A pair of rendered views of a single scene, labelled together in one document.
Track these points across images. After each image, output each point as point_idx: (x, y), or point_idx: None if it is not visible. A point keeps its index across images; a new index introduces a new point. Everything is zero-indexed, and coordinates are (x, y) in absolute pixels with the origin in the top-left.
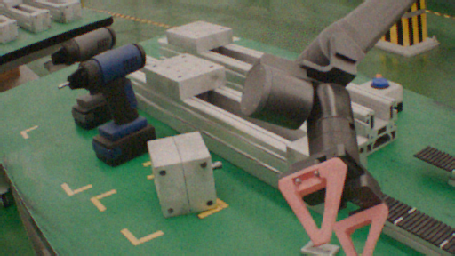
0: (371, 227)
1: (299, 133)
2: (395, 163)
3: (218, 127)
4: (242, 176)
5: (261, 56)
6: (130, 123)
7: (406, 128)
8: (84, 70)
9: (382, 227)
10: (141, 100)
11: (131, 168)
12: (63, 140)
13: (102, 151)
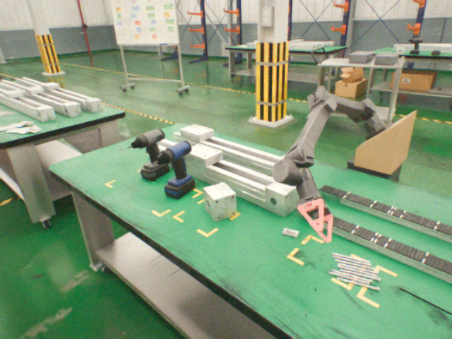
0: (328, 223)
1: (265, 181)
2: None
3: (227, 179)
4: (240, 200)
5: (282, 159)
6: (184, 178)
7: None
8: (166, 155)
9: None
10: None
11: (186, 199)
12: (139, 187)
13: (171, 192)
